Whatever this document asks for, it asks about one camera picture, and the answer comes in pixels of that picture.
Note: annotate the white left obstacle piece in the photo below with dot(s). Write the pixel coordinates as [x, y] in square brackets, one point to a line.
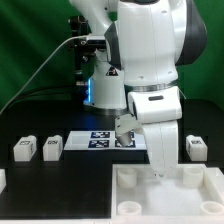
[2, 180]

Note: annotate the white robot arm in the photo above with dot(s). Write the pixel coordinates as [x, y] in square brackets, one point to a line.
[138, 45]

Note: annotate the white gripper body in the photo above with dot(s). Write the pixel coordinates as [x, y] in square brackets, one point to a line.
[161, 140]

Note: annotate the white square tabletop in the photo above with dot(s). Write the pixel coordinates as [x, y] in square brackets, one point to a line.
[194, 194]

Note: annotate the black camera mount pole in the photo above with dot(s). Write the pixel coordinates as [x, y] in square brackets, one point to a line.
[79, 27]

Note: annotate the grey camera on base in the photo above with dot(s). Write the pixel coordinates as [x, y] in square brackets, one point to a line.
[98, 42]

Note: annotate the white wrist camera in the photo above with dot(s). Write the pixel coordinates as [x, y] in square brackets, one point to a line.
[156, 106]

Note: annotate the white marker base sheet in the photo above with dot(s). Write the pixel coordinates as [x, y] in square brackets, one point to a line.
[101, 140]

